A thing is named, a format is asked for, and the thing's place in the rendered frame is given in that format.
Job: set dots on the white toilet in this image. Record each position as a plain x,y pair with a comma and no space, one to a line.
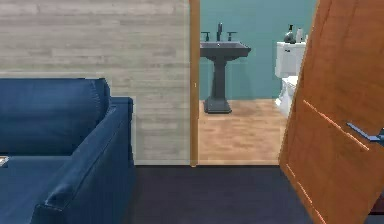
288,66

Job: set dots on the dark soap dispenser bottle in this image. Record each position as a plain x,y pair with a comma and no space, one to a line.
289,36

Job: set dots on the white bottle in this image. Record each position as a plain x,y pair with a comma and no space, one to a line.
299,34

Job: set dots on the blue sofa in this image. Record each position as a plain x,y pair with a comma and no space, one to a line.
56,133

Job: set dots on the orange wooden room door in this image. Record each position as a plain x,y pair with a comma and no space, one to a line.
336,100

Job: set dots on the small white object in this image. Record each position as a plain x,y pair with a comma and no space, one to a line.
2,161

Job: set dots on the orange wooden door frame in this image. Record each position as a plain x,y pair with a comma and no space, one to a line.
194,83

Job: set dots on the dark grey pedestal sink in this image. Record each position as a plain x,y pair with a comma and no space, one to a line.
219,66

